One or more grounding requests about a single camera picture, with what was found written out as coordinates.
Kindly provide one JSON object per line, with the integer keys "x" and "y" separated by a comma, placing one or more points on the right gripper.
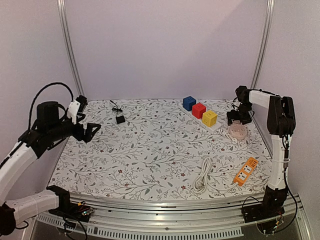
{"x": 239, "y": 114}

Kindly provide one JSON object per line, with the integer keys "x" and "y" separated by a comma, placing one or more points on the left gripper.
{"x": 88, "y": 135}

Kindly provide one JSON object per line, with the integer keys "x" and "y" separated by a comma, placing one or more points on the pink round power socket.
{"x": 238, "y": 131}

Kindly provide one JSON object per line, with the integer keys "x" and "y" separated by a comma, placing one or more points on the white multicolour power strip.
{"x": 210, "y": 129}

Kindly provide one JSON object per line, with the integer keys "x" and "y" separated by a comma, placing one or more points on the yellow cube socket adapter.
{"x": 209, "y": 118}

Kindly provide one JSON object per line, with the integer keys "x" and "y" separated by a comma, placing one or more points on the black power adapter with cable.
{"x": 118, "y": 111}

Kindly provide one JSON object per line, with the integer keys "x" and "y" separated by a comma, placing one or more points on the red cube socket adapter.
{"x": 198, "y": 110}

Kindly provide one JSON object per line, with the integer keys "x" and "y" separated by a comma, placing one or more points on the blue cube socket adapter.
{"x": 188, "y": 102}

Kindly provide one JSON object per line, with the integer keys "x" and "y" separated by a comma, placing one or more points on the orange power strip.
{"x": 244, "y": 173}

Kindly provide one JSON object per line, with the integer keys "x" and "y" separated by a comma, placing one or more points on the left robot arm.
{"x": 28, "y": 149}

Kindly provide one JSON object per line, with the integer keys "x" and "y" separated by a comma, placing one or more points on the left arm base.
{"x": 78, "y": 211}

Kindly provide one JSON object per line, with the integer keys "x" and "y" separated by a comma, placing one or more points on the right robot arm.
{"x": 281, "y": 123}

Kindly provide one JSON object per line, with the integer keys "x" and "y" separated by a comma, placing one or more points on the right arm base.
{"x": 262, "y": 212}

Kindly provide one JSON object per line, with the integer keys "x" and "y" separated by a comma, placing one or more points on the floral table mat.
{"x": 160, "y": 154}

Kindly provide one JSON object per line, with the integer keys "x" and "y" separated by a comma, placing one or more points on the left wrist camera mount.
{"x": 76, "y": 107}

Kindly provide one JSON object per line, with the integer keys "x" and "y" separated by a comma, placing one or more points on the front aluminium rail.
{"x": 209, "y": 219}

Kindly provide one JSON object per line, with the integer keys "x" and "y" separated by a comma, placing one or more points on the right aluminium frame post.
{"x": 264, "y": 42}

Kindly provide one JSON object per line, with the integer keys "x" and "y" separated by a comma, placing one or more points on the aluminium frame post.
{"x": 264, "y": 42}
{"x": 61, "y": 5}

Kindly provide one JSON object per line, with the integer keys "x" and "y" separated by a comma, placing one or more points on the left aluminium frame post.
{"x": 61, "y": 5}

